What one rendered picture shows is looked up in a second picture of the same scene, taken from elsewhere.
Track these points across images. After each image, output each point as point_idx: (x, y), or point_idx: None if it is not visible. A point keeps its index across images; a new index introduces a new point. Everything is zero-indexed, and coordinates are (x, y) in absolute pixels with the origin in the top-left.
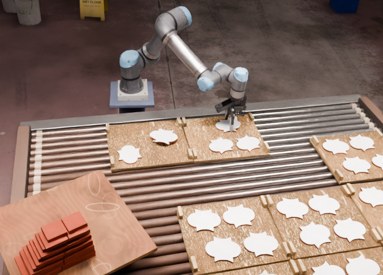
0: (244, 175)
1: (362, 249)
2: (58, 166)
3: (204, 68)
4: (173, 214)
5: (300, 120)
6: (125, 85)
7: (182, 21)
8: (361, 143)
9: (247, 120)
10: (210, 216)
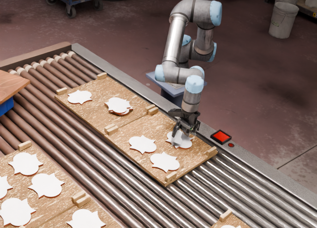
0: (116, 175)
1: None
2: (43, 74)
3: (171, 58)
4: None
5: (258, 196)
6: None
7: (202, 13)
8: None
9: (204, 151)
10: (32, 166)
